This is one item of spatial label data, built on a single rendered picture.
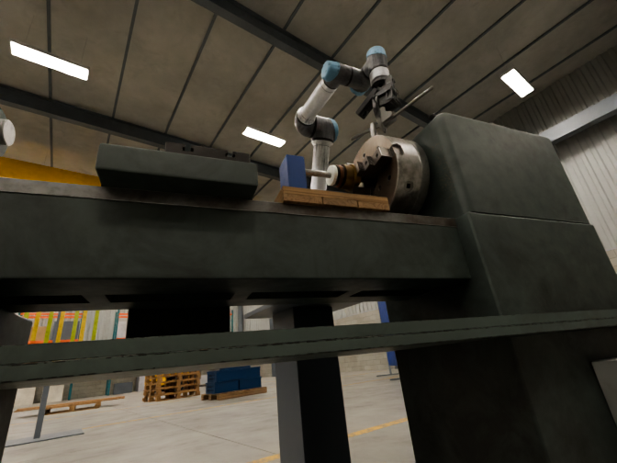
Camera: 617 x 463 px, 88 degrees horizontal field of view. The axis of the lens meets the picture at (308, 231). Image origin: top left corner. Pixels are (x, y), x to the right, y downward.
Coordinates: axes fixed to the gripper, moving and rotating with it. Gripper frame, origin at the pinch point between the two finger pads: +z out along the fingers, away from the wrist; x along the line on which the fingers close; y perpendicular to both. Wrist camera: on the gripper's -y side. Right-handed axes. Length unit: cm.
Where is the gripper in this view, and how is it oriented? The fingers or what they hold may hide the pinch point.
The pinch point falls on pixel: (382, 129)
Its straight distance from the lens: 127.0
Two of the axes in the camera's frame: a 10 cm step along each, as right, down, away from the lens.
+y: 7.6, -2.4, -6.0
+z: 0.6, 9.5, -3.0
